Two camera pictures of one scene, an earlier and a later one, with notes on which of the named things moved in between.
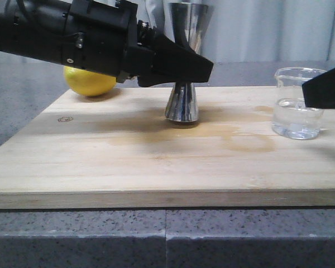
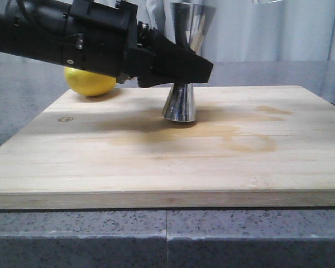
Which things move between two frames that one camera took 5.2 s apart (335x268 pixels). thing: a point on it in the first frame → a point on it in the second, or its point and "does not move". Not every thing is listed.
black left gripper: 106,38 does not move
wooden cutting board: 118,150 does not move
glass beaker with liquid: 291,119 → 263,3
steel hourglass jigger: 189,19 does not move
